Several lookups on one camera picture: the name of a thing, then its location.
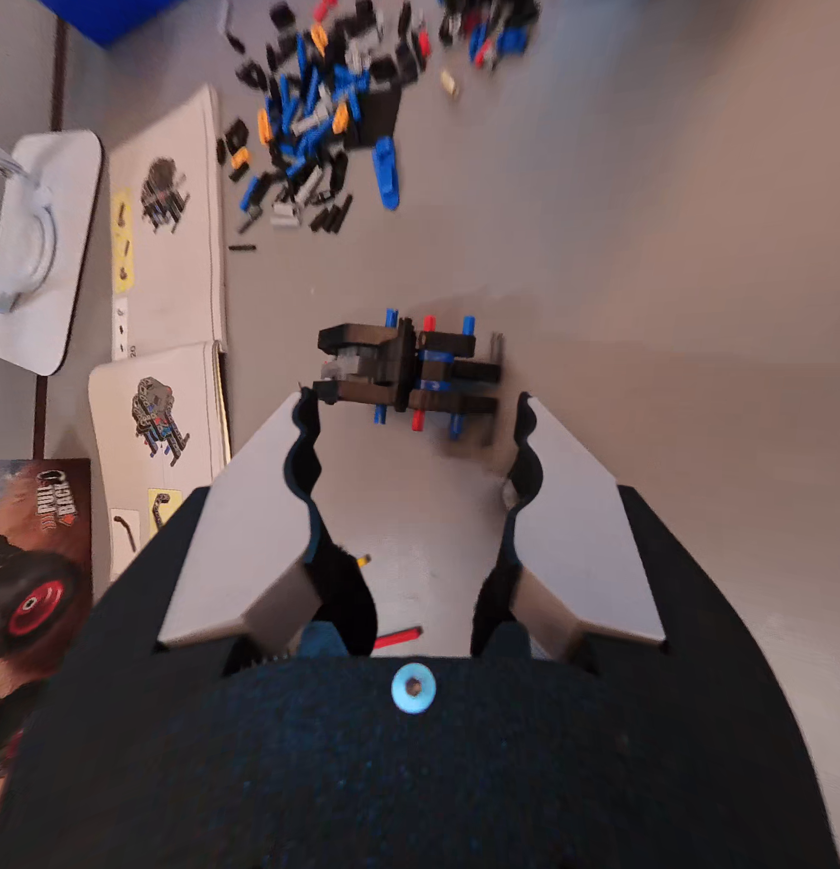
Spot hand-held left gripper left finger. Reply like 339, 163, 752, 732
157, 388, 326, 656

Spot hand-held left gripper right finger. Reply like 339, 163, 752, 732
500, 391, 667, 664

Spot black lego chassis assembly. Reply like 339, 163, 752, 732
313, 307, 506, 442

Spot monster truck lego box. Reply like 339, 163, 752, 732
0, 458, 95, 782

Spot lego instruction booklet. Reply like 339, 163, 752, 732
87, 83, 232, 585

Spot pile of lego beams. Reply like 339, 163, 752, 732
216, 0, 434, 253

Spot pile of small lego pins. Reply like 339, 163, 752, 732
437, 0, 543, 97

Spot white lamp base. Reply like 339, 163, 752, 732
0, 129, 105, 377

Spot blue bin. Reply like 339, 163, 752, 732
36, 0, 183, 48

